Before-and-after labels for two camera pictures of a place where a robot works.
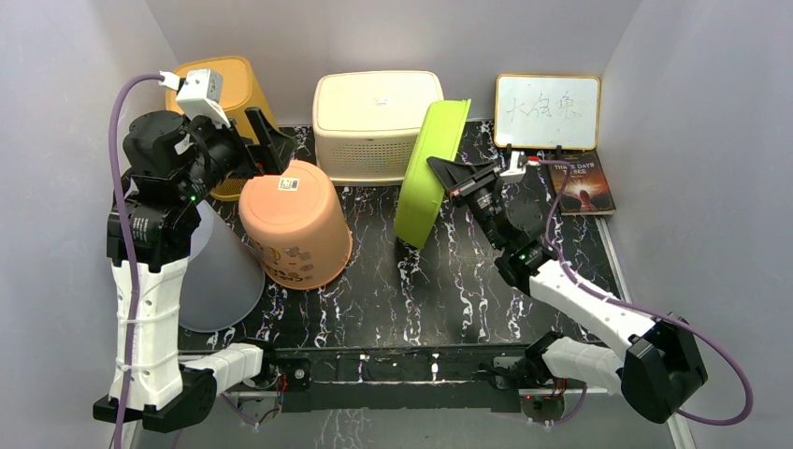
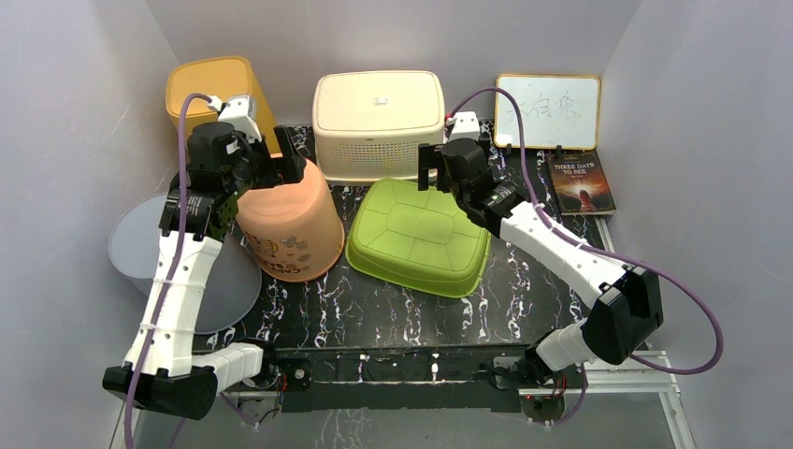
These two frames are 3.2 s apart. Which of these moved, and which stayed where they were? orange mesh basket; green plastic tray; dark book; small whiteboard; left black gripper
Moved: green plastic tray; left black gripper
Stayed: dark book; orange mesh basket; small whiteboard
